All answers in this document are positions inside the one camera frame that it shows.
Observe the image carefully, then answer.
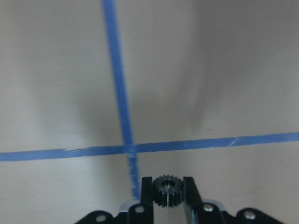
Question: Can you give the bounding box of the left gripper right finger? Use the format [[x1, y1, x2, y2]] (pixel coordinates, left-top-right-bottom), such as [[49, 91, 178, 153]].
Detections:
[[183, 176, 203, 224]]

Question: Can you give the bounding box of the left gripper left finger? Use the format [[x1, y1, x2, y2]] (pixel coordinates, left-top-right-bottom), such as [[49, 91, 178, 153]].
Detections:
[[140, 177, 154, 224]]

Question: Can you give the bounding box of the small black bearing gear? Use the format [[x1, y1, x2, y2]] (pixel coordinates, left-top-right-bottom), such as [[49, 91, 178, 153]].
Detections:
[[152, 175, 184, 208]]

